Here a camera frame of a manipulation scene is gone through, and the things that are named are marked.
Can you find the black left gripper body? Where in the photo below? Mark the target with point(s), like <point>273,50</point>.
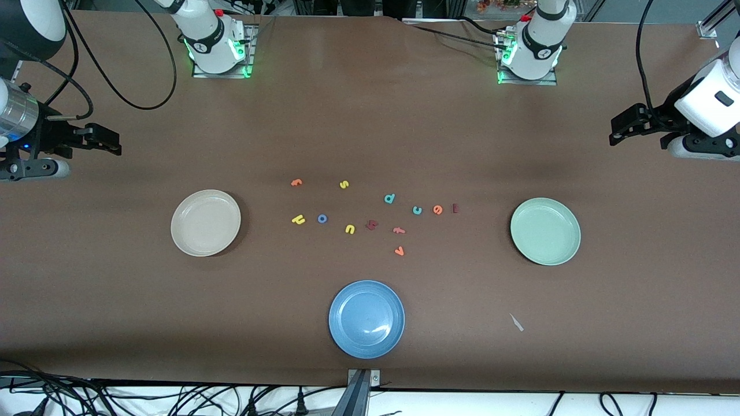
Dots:
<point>661,120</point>

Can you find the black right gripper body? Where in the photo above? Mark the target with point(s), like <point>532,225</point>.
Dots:
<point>51,137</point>

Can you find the yellow foam letter h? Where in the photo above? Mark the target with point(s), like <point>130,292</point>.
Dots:
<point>298,219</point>

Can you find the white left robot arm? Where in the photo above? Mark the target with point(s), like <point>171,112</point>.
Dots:
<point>540,46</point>

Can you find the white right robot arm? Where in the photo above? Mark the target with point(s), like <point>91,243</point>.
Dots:
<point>211,46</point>

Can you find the light green plate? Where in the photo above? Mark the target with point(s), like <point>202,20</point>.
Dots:
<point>545,231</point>

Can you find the beige brown plate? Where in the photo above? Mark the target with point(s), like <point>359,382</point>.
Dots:
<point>206,223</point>

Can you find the orange artificial flowers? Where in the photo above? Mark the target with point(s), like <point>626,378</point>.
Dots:
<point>491,6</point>

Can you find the brown table cover sheet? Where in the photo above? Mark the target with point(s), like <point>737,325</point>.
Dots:
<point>115,318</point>

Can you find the white paper scrap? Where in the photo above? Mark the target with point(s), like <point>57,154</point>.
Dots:
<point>516,322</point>

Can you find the blue plate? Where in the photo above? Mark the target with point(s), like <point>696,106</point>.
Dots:
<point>366,319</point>

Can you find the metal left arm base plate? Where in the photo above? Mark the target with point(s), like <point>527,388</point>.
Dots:
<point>549,82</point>

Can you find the aluminium frame profile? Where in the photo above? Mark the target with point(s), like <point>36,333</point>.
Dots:
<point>708,28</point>

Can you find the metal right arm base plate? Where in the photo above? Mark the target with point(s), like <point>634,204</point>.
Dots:
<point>199,75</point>

